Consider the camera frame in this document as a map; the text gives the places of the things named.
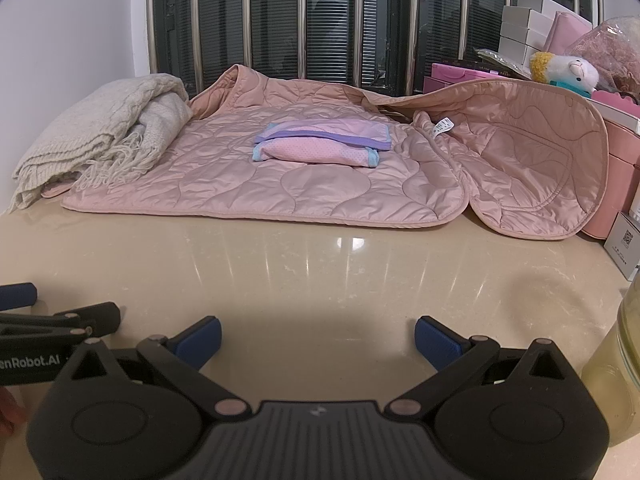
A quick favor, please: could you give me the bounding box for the cream knit blanket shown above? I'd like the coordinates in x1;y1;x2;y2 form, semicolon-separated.
10;74;193;213

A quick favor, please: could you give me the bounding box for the clear plastic container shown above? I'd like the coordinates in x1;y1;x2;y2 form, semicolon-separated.
582;280;640;446

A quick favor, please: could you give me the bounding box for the clear plastic packet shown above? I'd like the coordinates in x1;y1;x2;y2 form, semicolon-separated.
475;47;532;80

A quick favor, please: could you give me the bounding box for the pink blue sleeveless top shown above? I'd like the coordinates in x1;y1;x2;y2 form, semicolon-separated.
252;121;393;168

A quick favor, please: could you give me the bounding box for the white alpaca plush toy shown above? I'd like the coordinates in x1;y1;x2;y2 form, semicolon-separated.
529;51;601;97

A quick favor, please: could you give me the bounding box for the white printed box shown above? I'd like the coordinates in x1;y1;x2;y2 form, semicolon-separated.
602;210;640;281

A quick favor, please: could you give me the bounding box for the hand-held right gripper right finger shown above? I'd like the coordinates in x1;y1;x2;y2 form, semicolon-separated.
387;316;581;418

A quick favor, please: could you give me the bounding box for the plastic bag with pink contents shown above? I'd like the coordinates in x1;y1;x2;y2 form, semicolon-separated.
570;17;640;95

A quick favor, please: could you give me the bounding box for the magenta box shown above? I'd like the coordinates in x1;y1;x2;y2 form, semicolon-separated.
424;62;526;95

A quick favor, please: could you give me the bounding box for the pink quilted jacket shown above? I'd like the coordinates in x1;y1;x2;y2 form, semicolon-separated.
42;64;608;241

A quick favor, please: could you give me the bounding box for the pink storage box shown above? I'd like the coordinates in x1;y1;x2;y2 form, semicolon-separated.
582;92;640;238

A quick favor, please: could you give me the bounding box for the white cardboard box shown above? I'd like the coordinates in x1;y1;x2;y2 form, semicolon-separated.
501;6;553;30
499;37;543;65
500;22;548;47
516;0;568;15

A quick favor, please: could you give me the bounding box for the metal window grille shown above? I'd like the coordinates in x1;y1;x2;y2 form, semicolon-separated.
145;0;606;96

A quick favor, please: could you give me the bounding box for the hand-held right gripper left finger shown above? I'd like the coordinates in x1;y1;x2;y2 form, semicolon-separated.
60;316;251;418

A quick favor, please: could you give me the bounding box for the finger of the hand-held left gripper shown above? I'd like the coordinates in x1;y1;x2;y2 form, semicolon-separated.
0;283;38;312
0;302;122;348

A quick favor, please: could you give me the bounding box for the pink pouch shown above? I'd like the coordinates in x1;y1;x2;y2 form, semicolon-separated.
542;10;596;56

